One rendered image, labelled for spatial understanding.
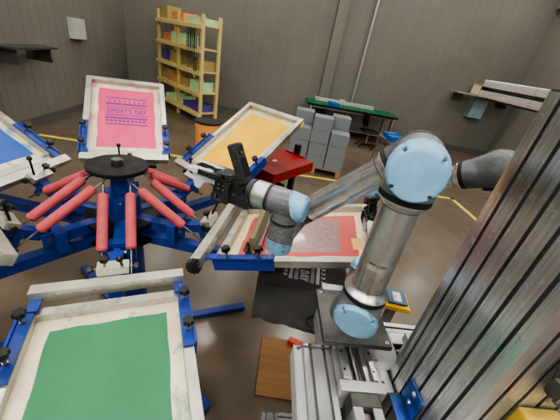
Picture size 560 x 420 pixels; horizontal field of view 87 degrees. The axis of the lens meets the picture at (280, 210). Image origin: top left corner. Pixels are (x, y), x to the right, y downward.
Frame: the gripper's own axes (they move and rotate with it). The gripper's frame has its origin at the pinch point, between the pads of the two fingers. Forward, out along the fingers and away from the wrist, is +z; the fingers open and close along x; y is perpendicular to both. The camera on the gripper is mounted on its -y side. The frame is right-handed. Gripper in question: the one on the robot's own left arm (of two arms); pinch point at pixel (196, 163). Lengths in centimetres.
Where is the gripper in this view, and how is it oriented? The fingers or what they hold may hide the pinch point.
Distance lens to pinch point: 90.2
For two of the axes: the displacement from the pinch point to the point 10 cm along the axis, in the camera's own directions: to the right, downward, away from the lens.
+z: -9.0, -3.3, 2.8
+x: 3.7, -2.6, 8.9
